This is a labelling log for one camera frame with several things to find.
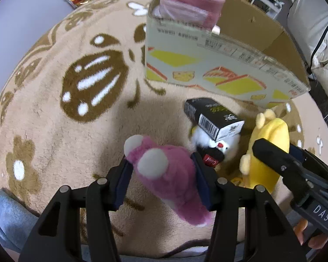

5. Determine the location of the yellow plush duck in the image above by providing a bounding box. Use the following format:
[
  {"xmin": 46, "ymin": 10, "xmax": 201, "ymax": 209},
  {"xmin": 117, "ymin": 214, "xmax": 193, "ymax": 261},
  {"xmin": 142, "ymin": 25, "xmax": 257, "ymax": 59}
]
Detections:
[{"xmin": 239, "ymin": 109, "xmax": 290, "ymax": 193}]

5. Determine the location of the pink plush bear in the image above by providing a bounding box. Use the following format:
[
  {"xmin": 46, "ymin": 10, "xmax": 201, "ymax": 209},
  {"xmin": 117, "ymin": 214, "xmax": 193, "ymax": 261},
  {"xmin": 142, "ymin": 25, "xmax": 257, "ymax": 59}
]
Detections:
[{"xmin": 124, "ymin": 135, "xmax": 211, "ymax": 226}]

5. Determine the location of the person's right hand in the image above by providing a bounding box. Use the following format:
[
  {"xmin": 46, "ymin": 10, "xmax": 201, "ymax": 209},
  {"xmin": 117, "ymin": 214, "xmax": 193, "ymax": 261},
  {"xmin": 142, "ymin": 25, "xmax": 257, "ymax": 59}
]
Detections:
[{"xmin": 293, "ymin": 218, "xmax": 328, "ymax": 250}]

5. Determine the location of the person's grey clothed leg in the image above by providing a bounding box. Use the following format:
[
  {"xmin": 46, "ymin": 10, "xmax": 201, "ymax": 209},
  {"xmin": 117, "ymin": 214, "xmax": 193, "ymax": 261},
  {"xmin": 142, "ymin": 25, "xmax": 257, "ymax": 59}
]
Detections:
[{"xmin": 0, "ymin": 190, "xmax": 208, "ymax": 261}]

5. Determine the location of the white black plush penguin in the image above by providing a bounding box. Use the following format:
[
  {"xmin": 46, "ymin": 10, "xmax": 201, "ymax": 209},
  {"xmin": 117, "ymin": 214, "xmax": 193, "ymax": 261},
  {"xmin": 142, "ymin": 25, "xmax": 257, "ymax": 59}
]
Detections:
[{"xmin": 191, "ymin": 125, "xmax": 241, "ymax": 170}]

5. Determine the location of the black small carton box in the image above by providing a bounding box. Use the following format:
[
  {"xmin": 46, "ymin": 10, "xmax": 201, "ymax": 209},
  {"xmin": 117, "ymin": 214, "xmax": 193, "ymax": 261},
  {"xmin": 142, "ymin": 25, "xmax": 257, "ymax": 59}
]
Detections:
[{"xmin": 184, "ymin": 98, "xmax": 245, "ymax": 141}]

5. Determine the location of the open cardboard box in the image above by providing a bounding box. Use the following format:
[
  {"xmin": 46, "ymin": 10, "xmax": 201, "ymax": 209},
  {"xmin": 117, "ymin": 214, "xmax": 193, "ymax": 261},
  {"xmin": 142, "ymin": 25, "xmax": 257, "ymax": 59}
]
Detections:
[{"xmin": 145, "ymin": 0, "xmax": 309, "ymax": 108}]

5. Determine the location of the cream hanging duvet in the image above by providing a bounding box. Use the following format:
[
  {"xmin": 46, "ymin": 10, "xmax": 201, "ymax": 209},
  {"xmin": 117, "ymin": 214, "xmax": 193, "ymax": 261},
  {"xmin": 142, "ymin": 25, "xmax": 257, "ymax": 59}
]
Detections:
[{"xmin": 287, "ymin": 0, "xmax": 328, "ymax": 70}]

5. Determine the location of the beige brown patterned blanket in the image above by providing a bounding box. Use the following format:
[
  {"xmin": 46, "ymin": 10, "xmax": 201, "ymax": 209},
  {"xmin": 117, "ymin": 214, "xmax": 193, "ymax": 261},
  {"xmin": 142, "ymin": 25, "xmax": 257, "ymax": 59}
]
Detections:
[{"xmin": 0, "ymin": 0, "xmax": 328, "ymax": 258}]

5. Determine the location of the white utility cart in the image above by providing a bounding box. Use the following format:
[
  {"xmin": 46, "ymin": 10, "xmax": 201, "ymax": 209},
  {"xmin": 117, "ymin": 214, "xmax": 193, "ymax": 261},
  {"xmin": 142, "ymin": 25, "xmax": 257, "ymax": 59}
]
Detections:
[{"xmin": 251, "ymin": 0, "xmax": 284, "ymax": 20}]

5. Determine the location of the pink rolled towel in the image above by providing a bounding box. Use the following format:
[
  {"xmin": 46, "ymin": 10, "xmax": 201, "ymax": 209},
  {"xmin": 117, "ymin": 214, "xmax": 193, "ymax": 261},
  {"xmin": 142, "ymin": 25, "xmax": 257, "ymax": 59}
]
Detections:
[{"xmin": 152, "ymin": 0, "xmax": 226, "ymax": 30}]

